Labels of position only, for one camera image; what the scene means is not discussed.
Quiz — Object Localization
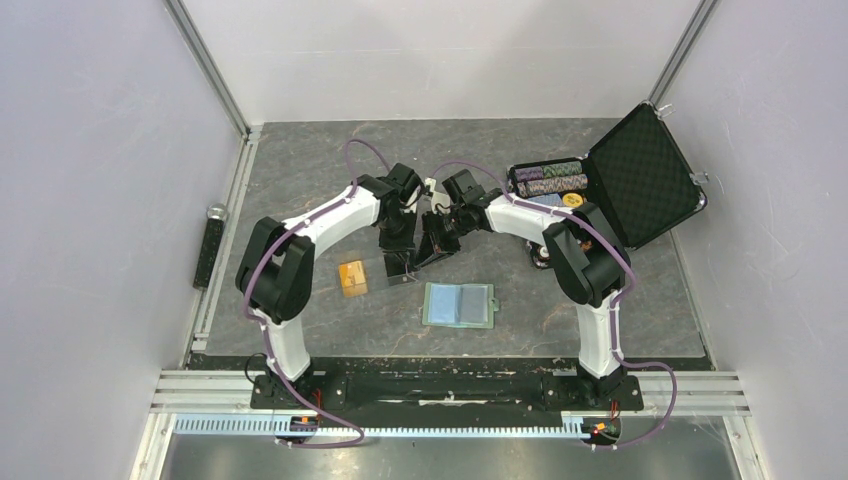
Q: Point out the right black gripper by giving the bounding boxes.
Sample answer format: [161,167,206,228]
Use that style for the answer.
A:
[416,206,471,268]

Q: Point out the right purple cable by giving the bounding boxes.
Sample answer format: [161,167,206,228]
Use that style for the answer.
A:
[427,160,678,453]

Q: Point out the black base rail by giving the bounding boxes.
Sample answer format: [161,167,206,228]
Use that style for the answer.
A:
[187,353,644,412]

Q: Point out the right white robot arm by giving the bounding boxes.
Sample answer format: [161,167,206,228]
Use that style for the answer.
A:
[416,169,632,408]

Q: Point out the yellow dealer chip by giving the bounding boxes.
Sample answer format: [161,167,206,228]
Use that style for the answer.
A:
[562,192,585,209]

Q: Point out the black tool silver knob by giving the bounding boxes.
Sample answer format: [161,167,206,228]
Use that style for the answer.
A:
[192,203,228,290]

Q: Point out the white slotted cable duct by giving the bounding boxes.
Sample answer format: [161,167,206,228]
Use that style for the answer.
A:
[173,413,602,440]

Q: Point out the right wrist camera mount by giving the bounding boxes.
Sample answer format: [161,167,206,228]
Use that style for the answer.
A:
[424,178,450,213]

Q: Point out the black poker chip case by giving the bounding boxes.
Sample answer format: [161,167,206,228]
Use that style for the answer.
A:
[507,101,707,250]

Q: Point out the green leather card holder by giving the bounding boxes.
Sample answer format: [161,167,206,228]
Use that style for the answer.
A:
[421,282,500,330]

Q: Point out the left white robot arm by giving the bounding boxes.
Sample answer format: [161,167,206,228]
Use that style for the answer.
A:
[235,163,424,408]

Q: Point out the orange credit card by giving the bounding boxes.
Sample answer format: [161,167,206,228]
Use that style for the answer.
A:
[338,260,368,298]

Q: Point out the clear plastic card box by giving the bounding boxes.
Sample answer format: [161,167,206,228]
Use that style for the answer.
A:
[336,251,406,295]

